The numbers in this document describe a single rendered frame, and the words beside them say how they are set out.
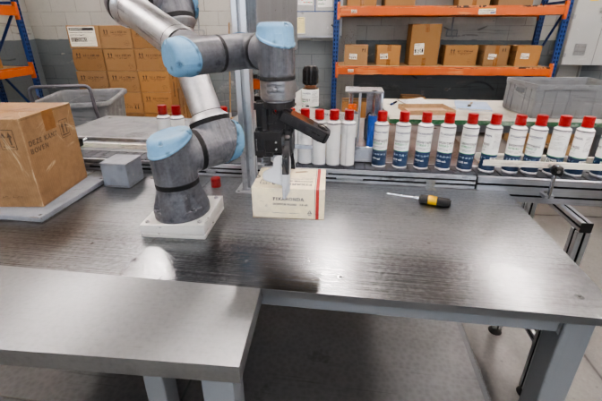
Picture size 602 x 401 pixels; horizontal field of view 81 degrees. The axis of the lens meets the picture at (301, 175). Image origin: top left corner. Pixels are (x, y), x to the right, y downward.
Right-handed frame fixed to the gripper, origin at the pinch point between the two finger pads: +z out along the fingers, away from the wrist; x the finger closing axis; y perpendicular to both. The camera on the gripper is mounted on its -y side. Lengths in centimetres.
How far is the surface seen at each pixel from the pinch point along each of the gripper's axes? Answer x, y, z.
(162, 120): -50, 53, -3
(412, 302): 16.7, -26.3, 18.2
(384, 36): -491, -85, -22
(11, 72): -338, 378, 8
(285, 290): 15.5, 0.1, 17.6
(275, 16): -38, 8, -38
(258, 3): -33, 11, -41
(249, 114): -33.6, 16.6, -9.4
